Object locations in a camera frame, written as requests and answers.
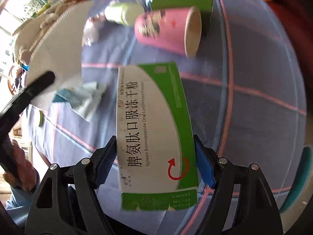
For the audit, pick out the blue and white wrapper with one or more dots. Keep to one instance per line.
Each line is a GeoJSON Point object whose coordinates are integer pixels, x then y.
{"type": "Point", "coordinates": [80, 98]}

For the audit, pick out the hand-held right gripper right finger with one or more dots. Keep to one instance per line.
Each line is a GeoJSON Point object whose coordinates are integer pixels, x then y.
{"type": "Point", "coordinates": [204, 164]}

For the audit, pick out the green and white medicine box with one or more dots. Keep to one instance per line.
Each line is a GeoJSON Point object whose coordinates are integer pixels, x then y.
{"type": "Point", "coordinates": [156, 132]}

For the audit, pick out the white bottle with green band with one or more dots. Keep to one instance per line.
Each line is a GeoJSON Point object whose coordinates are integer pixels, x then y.
{"type": "Point", "coordinates": [123, 13]}

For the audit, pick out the white rabbit plush toy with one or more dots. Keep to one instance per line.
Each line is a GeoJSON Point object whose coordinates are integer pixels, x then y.
{"type": "Point", "coordinates": [36, 27]}

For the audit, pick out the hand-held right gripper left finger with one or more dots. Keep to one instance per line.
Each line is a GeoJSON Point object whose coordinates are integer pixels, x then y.
{"type": "Point", "coordinates": [107, 162]}

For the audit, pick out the person's left forearm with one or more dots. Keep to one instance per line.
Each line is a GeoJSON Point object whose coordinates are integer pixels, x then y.
{"type": "Point", "coordinates": [18, 205]}

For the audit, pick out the person's left hand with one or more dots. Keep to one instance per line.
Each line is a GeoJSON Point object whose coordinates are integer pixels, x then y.
{"type": "Point", "coordinates": [25, 169]}

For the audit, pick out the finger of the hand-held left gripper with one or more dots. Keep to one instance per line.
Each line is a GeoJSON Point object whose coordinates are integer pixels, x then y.
{"type": "Point", "coordinates": [39, 83]}

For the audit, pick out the plaid tablecloth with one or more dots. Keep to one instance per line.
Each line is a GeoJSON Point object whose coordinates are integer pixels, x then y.
{"type": "Point", "coordinates": [244, 78]}

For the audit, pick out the teal trash bin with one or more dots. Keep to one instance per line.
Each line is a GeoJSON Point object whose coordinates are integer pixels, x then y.
{"type": "Point", "coordinates": [297, 176]}

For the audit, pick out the pink paper cup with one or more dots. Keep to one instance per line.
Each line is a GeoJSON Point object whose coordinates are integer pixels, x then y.
{"type": "Point", "coordinates": [166, 31]}

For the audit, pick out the small green lid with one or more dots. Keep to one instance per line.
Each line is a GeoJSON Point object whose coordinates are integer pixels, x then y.
{"type": "Point", "coordinates": [41, 118]}

